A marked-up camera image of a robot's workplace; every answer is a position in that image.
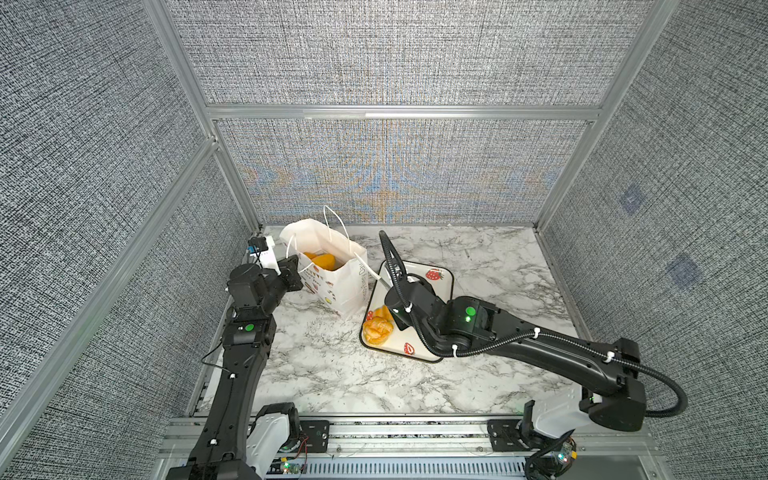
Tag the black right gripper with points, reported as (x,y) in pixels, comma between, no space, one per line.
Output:
(390,302)

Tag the striped croissant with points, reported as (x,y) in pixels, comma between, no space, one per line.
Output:
(328,262)

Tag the round bun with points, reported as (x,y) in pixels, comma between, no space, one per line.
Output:
(378,326)

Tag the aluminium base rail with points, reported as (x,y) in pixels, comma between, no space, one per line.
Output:
(360,446)

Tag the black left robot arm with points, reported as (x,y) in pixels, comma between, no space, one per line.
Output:
(232,446)

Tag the white paper gift bag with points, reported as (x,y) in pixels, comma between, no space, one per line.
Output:
(343,291)

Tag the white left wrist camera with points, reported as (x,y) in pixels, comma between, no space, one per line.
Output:
(261,251)

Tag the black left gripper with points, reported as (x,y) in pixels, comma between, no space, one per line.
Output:
(289,273)

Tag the aluminium cage frame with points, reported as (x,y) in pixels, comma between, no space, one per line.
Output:
(104,132)

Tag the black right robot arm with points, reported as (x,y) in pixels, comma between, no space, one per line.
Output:
(608,393)

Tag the white strawberry-print tray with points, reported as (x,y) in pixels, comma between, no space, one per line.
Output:
(406,342)

